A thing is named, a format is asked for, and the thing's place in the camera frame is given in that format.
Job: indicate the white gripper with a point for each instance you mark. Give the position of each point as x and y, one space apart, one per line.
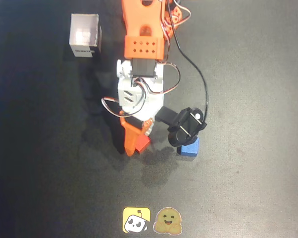
131 137

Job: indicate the red cube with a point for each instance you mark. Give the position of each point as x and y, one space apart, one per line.
142 143

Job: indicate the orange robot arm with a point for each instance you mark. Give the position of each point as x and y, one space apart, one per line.
141 17

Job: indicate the blue cube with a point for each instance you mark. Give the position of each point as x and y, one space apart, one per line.
188 148

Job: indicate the white cardboard box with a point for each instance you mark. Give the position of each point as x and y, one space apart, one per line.
83 34

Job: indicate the yellow robot sticker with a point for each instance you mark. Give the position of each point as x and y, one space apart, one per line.
136 220

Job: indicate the smiling hugging face sticker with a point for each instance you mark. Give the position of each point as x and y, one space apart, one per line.
167 220

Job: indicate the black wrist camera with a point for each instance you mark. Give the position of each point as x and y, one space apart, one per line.
186 126

